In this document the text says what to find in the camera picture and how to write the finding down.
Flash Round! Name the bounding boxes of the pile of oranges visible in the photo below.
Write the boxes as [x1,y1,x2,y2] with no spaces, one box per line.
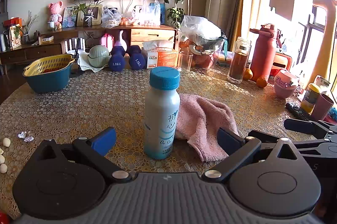
[120,17,137,27]

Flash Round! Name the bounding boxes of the white plastic bag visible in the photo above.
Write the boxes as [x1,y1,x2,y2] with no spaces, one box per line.
[131,0,162,26]

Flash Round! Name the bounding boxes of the pink plush toy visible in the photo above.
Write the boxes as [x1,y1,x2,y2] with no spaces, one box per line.
[48,1,64,28]

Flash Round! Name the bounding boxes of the white bottle with blue cap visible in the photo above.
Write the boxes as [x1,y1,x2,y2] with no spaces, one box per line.
[143,66,181,160]

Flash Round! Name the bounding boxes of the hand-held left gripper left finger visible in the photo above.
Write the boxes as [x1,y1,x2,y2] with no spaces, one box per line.
[36,127,132,184]

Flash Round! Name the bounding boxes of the red water bottle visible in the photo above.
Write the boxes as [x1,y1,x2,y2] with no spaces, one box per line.
[249,24,277,82]

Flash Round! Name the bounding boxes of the blue dumbbell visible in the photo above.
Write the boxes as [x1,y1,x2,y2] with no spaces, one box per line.
[108,45,127,72]
[127,45,146,70]

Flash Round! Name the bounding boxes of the yellow lidded jar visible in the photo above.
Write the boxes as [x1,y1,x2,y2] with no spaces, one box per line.
[301,83,322,114]

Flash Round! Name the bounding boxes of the white router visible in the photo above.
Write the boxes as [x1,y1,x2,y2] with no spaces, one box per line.
[61,38,86,54]

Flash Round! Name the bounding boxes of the yellow curtain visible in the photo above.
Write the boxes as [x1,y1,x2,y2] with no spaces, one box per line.
[229,0,260,50]

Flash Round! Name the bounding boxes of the blue box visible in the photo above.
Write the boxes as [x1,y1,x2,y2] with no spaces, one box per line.
[150,3,166,24]

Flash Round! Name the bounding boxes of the wooden television cabinet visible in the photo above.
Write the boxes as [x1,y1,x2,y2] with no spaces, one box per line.
[0,24,177,74]

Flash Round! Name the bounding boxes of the clear plastic bag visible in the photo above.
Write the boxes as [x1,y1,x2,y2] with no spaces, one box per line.
[180,16,222,41]

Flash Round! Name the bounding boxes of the clear container of fruit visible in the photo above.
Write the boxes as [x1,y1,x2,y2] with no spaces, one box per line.
[180,38,227,70]

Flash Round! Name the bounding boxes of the lavender kettlebell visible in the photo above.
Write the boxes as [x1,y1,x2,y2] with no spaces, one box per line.
[114,30,128,49]

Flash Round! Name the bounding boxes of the pink plastic tumbler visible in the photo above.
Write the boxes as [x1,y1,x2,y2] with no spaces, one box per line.
[311,93,334,121]

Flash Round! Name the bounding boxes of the dark metal bowl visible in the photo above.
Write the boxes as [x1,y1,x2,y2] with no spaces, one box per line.
[195,34,224,52]

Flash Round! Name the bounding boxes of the vase with dried twigs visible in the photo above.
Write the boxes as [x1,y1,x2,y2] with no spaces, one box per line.
[22,12,39,44]

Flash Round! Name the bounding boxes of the black phone stand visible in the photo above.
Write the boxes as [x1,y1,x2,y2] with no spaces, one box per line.
[70,38,85,78]

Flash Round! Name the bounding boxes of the small plant in dark vase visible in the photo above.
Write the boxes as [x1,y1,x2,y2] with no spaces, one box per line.
[72,0,99,27]

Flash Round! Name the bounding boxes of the pink fluffy towel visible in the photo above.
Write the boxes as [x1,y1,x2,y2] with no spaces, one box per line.
[175,93,240,162]

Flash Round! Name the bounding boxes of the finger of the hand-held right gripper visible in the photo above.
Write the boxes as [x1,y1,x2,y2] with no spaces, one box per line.
[249,130,327,153]
[284,119,337,139]

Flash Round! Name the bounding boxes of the pink toy bag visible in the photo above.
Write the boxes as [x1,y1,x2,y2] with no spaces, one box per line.
[100,33,115,52]

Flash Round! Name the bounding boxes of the cream photo frame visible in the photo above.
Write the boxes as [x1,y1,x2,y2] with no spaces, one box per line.
[76,4,103,27]

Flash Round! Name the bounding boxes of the small white box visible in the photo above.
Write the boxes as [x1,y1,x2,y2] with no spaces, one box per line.
[38,35,54,45]

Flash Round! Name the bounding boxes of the dark blue plastic bowl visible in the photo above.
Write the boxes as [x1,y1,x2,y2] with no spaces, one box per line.
[23,63,72,94]

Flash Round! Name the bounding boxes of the pink printed cup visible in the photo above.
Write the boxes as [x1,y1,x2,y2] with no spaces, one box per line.
[274,70,299,99]

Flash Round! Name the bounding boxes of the portrait photo frame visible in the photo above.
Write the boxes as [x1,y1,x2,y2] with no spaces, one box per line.
[62,6,78,28]

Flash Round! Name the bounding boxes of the white cloth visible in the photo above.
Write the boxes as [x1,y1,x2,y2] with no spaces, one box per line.
[78,50,108,74]

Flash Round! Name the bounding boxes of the black remote control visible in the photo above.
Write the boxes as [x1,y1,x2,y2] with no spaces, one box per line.
[286,102,314,121]

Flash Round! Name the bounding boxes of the pale green round bowl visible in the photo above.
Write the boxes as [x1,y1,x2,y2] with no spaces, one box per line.
[87,45,111,68]

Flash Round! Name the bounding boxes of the clear bag of food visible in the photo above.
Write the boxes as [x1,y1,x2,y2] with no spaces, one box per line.
[101,7,122,28]

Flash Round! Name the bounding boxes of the printed gift bag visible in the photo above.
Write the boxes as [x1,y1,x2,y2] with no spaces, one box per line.
[9,25,21,49]

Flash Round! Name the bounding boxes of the glass tea bottle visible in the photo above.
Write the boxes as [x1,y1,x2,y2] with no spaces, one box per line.
[227,37,252,84]

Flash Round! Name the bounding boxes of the orange and white tissue box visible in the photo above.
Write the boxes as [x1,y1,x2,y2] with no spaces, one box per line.
[141,48,179,69]

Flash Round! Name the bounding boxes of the silver foil wrappers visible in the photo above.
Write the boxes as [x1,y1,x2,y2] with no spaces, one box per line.
[17,130,35,143]

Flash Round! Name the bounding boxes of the clear drinking glass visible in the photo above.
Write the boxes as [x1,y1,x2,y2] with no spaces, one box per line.
[178,51,194,74]

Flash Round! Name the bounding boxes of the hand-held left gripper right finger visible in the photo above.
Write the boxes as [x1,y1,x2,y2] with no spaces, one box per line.
[201,127,302,184]

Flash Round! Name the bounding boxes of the red orange box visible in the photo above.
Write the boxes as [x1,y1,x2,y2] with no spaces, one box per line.
[270,53,293,77]

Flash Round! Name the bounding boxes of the orange gift box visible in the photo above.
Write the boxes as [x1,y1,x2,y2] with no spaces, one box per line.
[3,17,23,27]

